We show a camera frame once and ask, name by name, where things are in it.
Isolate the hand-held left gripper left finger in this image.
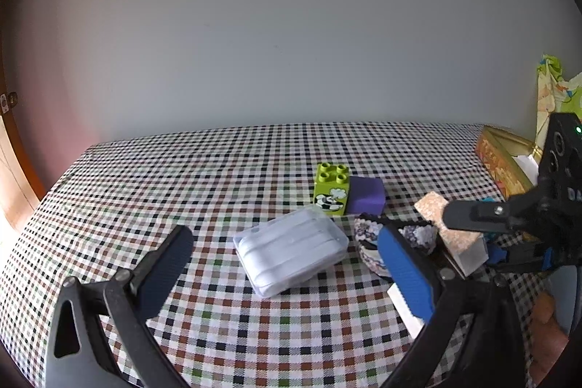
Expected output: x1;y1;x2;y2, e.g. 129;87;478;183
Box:
45;225;194;388

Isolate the green printed cloth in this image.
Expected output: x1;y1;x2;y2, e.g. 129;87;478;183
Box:
535;54;582;143

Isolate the purple block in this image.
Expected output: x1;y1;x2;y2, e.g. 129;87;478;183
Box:
344;176;387;217

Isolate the cork-topped white block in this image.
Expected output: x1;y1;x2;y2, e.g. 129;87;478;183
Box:
415;192;489;277

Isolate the wooden door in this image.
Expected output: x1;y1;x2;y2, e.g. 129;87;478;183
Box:
0;0;46;234

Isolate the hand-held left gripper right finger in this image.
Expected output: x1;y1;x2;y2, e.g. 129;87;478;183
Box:
377;227;528;388

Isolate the purple sequin pouch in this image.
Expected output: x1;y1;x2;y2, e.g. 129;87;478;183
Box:
354;213;439;277

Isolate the checked tablecloth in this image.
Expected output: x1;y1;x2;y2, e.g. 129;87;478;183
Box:
0;122;546;388

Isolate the gold cardboard box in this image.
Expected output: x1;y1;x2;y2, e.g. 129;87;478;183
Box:
475;125;544;198

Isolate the green toy brick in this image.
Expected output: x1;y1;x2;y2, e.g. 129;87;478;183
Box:
313;162;351;217

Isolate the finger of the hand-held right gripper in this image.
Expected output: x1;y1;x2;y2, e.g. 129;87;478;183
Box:
489;247;553;273
443;187;546;234

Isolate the small white block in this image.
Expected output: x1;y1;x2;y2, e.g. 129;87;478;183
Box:
386;283;429;340

